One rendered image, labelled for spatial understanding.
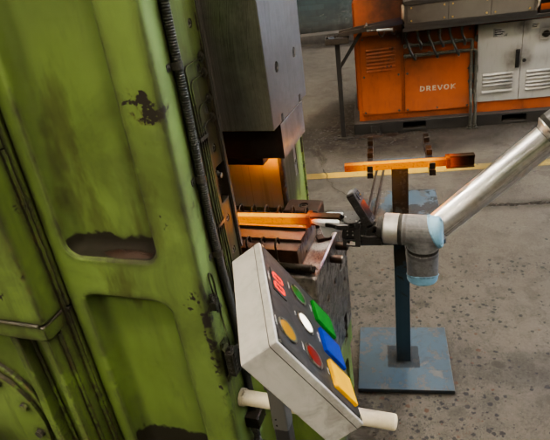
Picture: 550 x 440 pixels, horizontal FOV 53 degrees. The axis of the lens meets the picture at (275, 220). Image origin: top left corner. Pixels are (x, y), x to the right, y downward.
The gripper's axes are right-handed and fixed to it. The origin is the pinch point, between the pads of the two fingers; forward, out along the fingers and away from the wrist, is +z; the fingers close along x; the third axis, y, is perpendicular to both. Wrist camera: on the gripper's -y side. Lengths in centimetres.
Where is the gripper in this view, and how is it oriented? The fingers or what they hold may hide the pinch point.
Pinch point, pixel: (316, 217)
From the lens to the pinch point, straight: 166.2
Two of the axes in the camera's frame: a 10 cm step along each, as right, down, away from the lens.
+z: -9.4, -0.6, 3.3
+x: 3.2, -5.0, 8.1
